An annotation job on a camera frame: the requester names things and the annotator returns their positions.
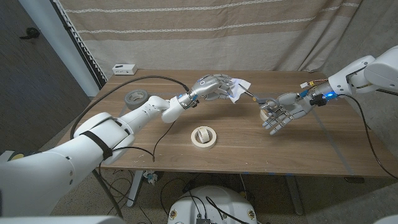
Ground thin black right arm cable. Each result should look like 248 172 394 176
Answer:
341 94 398 180

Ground grey tape strip marking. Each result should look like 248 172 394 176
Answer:
312 110 355 175

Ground white power strip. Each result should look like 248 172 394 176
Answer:
112 63 138 76

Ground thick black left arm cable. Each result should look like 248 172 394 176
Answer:
70 75 190 218

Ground small beige masking tape roll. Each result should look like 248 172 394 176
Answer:
197 126 211 144

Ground beige striped curtain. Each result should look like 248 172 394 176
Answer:
58 0 363 78

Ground white door frame post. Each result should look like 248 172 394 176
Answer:
18 0 101 98

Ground yellow black foot pedal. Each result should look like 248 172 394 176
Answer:
8 151 41 161

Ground grey table leg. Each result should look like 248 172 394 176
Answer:
285 175 304 216

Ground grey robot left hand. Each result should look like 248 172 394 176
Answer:
178 73 235 110

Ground white tissue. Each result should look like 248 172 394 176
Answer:
228 77 252 104

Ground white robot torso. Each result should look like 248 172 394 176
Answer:
167 185 258 224

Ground orange grey handled scissors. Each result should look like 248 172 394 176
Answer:
241 88 280 113

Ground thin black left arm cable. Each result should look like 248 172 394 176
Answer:
111 120 177 162

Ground black door handle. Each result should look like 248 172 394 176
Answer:
19 27 40 40

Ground grey duct tape roll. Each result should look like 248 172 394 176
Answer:
124 89 150 110

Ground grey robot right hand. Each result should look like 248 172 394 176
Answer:
261 82 336 136

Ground black torso cable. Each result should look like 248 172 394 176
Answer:
183 195 249 224

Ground medium beige masking tape roll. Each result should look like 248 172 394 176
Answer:
259 108 272 123

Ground large beige masking tape roll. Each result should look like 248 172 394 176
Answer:
190 126 218 149

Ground crumpled blue white wad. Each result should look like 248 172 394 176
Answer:
143 170 159 186

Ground black white zigzag rail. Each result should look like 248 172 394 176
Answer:
51 0 109 90

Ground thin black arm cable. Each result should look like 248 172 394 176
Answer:
341 94 398 180
111 120 177 162

